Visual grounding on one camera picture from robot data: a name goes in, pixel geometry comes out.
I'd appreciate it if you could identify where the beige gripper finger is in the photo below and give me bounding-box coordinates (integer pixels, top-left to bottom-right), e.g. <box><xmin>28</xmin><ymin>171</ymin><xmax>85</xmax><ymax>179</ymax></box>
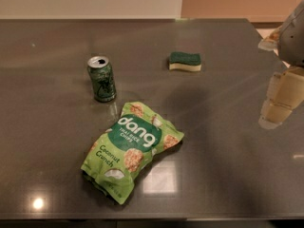
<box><xmin>258</xmin><ymin>66</ymin><xmax>304</xmax><ymax>129</ymax></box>
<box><xmin>258</xmin><ymin>27</ymin><xmax>281</xmax><ymax>51</ymax></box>

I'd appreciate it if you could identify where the green rice chip bag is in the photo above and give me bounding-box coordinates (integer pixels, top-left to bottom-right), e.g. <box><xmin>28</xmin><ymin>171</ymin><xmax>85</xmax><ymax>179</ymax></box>
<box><xmin>81</xmin><ymin>102</ymin><xmax>183</xmax><ymax>204</ymax></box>

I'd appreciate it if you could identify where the green and yellow sponge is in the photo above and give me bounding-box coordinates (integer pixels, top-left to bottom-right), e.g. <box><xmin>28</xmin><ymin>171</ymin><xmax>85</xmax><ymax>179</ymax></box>
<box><xmin>169</xmin><ymin>51</ymin><xmax>201</xmax><ymax>72</ymax></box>

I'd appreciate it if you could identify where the green soda can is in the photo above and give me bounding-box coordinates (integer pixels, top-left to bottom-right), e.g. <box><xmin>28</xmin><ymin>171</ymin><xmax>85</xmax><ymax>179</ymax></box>
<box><xmin>87</xmin><ymin>55</ymin><xmax>116</xmax><ymax>103</ymax></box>

